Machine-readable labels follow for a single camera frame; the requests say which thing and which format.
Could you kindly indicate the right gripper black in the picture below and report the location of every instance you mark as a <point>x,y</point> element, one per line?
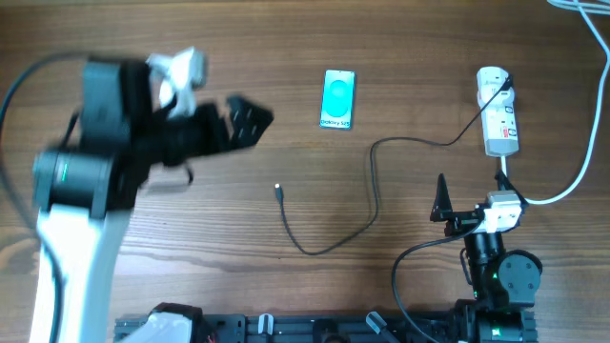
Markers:
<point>461,221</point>

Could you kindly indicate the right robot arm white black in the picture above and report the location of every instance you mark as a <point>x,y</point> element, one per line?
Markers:
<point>504,283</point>

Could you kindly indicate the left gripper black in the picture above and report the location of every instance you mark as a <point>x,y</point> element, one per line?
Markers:
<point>240,139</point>

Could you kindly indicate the white power strip socket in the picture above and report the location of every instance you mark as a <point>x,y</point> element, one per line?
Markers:
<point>500,130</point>

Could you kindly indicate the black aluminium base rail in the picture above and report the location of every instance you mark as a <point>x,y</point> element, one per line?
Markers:
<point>221,328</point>

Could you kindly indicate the white USB charger adapter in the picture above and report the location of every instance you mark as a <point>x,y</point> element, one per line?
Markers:
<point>495,81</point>

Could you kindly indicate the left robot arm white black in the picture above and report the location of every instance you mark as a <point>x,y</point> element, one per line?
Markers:
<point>136,114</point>

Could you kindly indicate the turquoise Galaxy S25 smartphone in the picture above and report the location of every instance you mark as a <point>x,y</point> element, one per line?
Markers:
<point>336,110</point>

